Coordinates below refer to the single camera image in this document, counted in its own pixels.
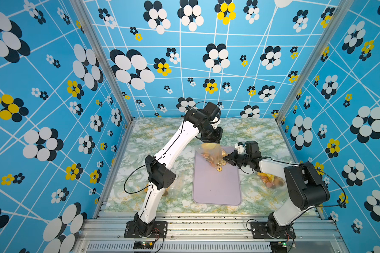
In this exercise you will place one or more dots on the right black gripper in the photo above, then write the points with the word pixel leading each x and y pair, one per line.
pixel 231 158

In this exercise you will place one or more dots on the green circuit board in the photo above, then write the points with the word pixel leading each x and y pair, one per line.
pixel 143 246
pixel 280 247

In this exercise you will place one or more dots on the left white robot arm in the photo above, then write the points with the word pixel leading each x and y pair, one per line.
pixel 201 124

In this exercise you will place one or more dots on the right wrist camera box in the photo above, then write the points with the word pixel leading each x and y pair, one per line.
pixel 248 147

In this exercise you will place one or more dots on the ziploc cookie bag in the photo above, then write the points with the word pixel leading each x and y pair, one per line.
pixel 271 181
pixel 175 188

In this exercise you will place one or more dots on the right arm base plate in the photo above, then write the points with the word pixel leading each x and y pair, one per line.
pixel 268 230

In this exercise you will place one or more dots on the right aluminium corner post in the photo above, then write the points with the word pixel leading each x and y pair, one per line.
pixel 328 33

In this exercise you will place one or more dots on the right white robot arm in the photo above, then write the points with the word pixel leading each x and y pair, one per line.
pixel 306 189

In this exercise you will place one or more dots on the right green circuit board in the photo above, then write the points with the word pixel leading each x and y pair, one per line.
pixel 280 247

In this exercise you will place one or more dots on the aluminium front rail frame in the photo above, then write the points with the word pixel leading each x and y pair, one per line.
pixel 209 233

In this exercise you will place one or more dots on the left green circuit board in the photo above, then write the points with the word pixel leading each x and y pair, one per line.
pixel 143 246

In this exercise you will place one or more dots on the lilac rectangular tray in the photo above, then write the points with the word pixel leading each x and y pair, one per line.
pixel 216 188

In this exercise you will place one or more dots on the left aluminium corner post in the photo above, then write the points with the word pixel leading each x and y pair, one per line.
pixel 83 17

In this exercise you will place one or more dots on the aluminium corner post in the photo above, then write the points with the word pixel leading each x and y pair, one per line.
pixel 328 33
pixel 83 17

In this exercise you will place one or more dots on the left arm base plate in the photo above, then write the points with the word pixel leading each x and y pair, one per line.
pixel 154 230

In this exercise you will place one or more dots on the right ziploc cookie bag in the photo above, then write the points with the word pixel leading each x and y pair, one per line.
pixel 271 181

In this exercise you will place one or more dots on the poured cookies pile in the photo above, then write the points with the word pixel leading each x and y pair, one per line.
pixel 216 161

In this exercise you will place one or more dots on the ziploc bag of cookies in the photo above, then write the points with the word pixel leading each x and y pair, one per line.
pixel 214 149

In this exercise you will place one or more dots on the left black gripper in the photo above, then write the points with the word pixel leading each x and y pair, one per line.
pixel 216 138

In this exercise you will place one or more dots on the near left ziploc cookie bag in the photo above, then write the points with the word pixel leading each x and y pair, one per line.
pixel 175 188

